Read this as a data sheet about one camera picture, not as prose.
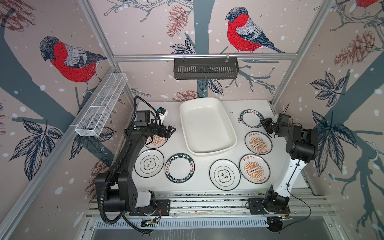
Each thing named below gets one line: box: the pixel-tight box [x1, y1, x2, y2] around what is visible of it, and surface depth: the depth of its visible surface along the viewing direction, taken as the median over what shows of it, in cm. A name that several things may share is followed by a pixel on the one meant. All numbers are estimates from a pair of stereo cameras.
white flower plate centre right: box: [209, 158, 241, 191], surface depth 85 cm
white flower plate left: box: [134, 149, 165, 178], surface depth 90 cm
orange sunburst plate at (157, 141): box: [145, 134, 168, 149], surface depth 99 cm
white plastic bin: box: [179, 97, 238, 156], surface depth 108 cm
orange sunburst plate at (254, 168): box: [239, 153, 271, 184], surface depth 88 cm
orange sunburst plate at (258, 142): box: [244, 131, 273, 155], surface depth 100 cm
